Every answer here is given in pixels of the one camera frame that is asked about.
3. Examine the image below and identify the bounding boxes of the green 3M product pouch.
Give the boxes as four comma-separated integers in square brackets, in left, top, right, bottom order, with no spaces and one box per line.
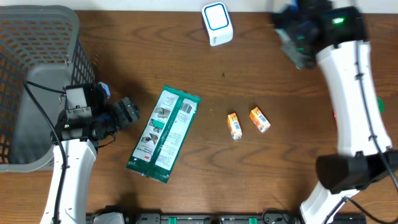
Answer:
[126,86,201,184]

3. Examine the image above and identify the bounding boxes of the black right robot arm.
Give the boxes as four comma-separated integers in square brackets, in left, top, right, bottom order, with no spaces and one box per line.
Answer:
[271,1,397,223]

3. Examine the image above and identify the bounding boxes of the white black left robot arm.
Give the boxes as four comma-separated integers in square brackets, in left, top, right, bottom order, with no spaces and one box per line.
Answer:
[41,82,140,223]

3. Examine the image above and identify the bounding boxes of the white cube barcode scanner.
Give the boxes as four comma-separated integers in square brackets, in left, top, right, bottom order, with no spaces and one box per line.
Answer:
[201,2,233,47]

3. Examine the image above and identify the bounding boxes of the grey plastic shopping basket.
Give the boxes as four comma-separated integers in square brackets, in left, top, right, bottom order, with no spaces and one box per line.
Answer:
[1,5,96,172]

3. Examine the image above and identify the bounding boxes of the green lid white jar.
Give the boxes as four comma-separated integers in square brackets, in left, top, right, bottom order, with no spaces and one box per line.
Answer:
[377,97,385,114]

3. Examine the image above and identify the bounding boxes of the orange white small packet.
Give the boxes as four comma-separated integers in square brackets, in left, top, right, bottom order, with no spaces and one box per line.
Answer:
[227,113,243,140]

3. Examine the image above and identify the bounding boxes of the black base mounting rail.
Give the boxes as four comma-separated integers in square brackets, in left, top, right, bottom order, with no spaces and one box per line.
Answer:
[85,211,367,224]

